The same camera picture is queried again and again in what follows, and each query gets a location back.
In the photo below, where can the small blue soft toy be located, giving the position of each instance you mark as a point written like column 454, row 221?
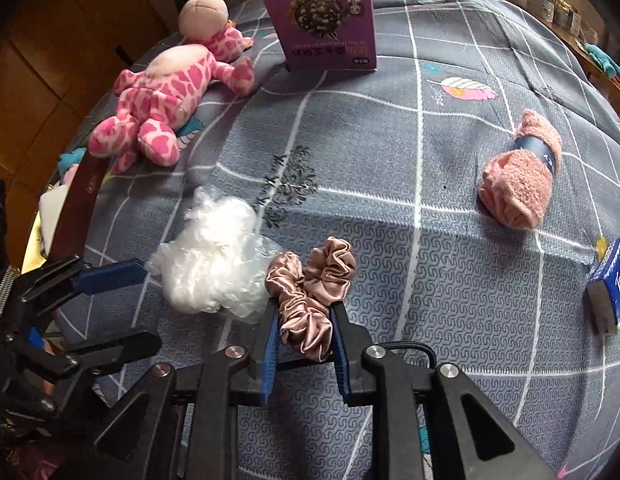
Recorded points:
column 72, row 160

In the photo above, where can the pink rolled fuzzy sock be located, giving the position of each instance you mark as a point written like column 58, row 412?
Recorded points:
column 509, row 190

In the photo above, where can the blue tissue packet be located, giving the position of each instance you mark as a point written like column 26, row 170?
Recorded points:
column 612, row 280

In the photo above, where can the grey checked bed sheet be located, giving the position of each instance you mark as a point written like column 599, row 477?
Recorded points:
column 414, row 110

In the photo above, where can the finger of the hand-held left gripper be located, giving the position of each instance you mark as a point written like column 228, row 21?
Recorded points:
column 110, row 275
column 120, row 350

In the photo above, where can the pink satin scrunchie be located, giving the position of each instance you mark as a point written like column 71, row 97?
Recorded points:
column 310, row 300

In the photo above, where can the wooden wardrobe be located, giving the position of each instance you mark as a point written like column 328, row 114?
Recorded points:
column 50, row 35

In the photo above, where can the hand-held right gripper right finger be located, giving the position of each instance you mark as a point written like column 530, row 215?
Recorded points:
column 341, row 360

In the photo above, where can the wooden desk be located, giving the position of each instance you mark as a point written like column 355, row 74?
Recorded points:
column 597, row 87

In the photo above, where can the white cloth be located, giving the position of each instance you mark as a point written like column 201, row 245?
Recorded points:
column 52, row 215

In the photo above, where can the packets on side table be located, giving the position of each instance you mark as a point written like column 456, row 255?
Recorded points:
column 542, row 0

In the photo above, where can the teal plush toy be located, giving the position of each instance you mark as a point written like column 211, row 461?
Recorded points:
column 602, row 57

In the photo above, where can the clear plastic bag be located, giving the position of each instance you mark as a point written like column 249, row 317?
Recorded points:
column 210, row 255

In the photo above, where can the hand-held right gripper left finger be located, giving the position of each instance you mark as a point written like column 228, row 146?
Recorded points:
column 270, row 355

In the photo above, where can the pink spotted plush toy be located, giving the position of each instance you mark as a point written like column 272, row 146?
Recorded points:
column 165, row 90

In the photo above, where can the purple cardboard box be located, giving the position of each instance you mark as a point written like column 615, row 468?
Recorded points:
column 320, row 20

